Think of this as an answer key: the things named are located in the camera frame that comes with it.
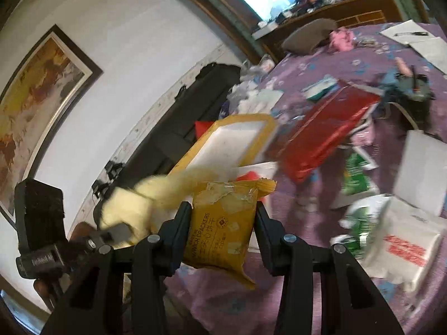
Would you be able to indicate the black bag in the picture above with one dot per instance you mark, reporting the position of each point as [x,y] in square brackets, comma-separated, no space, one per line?
[188,111]

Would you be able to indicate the yellow plastic bag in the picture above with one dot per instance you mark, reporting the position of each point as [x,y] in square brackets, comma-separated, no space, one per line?
[234,139]

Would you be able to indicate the red plastic bag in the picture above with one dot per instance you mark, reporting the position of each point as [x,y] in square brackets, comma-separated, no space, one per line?
[328,129]

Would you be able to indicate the purple floral blanket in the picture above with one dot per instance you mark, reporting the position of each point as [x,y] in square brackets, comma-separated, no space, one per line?
[314,66]

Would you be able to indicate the framed painting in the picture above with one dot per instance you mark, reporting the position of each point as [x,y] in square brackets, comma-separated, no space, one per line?
[38,101]

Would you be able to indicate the yellow cracker packet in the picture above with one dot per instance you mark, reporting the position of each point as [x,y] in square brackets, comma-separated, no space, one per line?
[223,226]

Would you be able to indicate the pink cloth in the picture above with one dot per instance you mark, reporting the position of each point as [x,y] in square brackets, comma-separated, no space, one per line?
[344,40]

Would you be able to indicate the grey cushion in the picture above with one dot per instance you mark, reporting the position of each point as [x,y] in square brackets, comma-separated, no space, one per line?
[307,35]

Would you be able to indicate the wooden desk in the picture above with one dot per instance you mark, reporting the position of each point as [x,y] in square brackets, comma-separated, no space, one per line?
[331,7]

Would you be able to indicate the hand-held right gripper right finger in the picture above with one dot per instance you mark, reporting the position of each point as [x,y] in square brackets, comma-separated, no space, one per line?
[266,232]

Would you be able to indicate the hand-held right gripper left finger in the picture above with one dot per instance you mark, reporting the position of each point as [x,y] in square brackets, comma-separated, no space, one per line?
[178,226]

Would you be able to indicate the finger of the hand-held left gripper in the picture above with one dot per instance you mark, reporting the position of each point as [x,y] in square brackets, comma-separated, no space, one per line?
[115,233]

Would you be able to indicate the white paper sheets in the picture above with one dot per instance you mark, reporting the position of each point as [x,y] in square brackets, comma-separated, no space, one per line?
[419,42]

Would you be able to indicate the white bag with red print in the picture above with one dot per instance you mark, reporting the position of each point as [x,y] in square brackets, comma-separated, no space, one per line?
[401,244]

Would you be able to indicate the green and white packet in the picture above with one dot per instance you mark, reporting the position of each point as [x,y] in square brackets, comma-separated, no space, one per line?
[356,223]
[358,176]

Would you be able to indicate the white card box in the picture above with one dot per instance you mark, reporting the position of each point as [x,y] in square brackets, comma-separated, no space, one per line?
[422,171]

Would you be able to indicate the black pen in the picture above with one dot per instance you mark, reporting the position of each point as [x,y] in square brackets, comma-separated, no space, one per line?
[412,34]

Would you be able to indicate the teal and white box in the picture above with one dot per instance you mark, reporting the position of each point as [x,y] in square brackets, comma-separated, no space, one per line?
[319,89]

